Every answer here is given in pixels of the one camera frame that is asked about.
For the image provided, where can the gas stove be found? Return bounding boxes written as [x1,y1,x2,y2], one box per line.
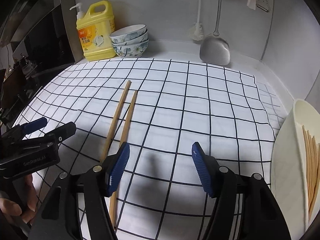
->
[10,55,44,80]

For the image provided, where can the black range hood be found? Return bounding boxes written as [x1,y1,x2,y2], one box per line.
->
[10,4,75,70]

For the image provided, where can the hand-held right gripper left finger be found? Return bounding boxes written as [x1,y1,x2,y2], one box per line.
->
[29,142,131,240]

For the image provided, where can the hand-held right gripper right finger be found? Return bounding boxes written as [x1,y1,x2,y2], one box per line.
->
[191,141,292,240]

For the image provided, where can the pile of bamboo chopsticks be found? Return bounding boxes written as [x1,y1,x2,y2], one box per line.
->
[302,125,320,220]

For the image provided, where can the white black checked cloth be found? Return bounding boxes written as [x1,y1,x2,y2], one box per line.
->
[15,57,288,240]

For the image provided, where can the yellow detergent pump bottle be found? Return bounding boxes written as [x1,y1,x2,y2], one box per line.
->
[69,0,117,62]

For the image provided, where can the white dish brush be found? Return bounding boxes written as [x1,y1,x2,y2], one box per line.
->
[189,0,204,42]

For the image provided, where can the metal cooking spatula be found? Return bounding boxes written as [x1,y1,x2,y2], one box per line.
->
[199,0,230,65]

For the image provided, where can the white plastic tray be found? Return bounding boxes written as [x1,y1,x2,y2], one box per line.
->
[271,99,320,240]

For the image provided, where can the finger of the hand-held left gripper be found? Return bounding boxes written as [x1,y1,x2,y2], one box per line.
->
[5,117,48,140]
[42,122,77,142]

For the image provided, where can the person's left hand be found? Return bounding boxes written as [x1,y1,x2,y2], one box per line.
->
[0,175,38,224]

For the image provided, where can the floral ceramic bowl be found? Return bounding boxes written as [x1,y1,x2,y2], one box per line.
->
[111,36,149,48]
[109,24,148,43]
[112,40,149,58]

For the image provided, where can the wooden chopsticks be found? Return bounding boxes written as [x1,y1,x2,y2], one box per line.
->
[109,90,138,231]

